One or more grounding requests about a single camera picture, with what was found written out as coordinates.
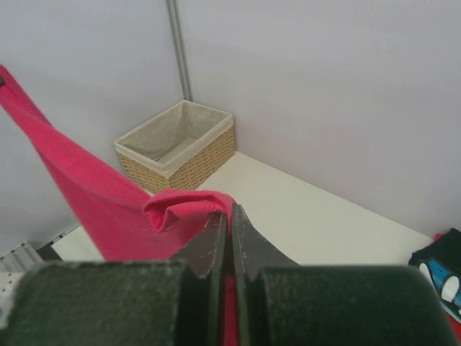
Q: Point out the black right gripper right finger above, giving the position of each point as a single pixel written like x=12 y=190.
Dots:
x=252 y=253

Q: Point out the left aluminium corner post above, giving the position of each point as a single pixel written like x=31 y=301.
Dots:
x=181 y=58

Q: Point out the aluminium frame rail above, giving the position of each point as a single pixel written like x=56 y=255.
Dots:
x=25 y=257

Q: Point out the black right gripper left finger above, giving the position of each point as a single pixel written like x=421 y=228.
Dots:
x=202 y=296

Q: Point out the magenta pink t-shirt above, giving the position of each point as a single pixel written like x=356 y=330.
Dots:
x=124 y=222

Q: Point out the woven wicker basket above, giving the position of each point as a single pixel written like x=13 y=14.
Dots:
x=178 y=148

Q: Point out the black folded printed t-shirt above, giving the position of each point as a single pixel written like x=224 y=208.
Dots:
x=439 y=262

